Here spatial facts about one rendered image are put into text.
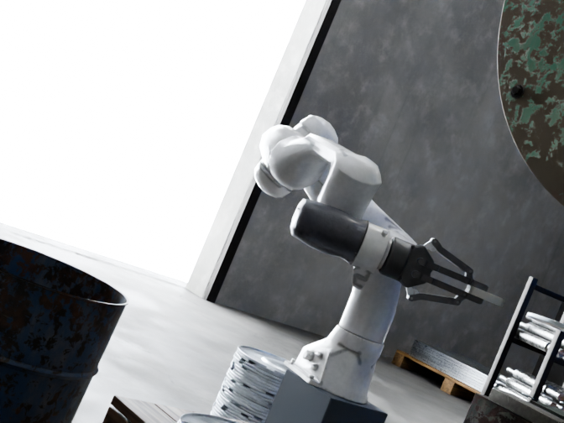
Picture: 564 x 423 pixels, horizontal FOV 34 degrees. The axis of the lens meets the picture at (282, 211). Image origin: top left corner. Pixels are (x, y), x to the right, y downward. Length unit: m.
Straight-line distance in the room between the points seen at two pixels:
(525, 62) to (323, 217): 0.45
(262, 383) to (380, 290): 0.82
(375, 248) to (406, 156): 5.87
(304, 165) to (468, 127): 6.14
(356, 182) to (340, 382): 0.55
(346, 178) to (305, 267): 5.41
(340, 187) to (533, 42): 0.45
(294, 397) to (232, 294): 4.69
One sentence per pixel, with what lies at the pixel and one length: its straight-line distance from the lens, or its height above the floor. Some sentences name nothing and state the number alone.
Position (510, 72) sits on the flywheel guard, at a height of 1.13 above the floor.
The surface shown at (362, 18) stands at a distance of 7.02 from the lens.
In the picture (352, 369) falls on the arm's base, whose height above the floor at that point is 0.52.
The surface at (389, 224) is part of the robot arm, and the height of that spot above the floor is 0.85.
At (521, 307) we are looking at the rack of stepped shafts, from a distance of 4.34.
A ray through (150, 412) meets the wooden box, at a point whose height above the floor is 0.35.
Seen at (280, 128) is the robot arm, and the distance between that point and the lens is 2.05.
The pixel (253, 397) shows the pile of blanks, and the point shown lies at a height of 0.25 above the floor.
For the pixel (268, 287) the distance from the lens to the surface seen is 6.97.
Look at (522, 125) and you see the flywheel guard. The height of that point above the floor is 1.05.
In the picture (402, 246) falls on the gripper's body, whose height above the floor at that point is 0.81.
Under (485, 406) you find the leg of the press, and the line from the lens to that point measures 1.65.
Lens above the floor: 0.78
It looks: level
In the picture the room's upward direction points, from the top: 23 degrees clockwise
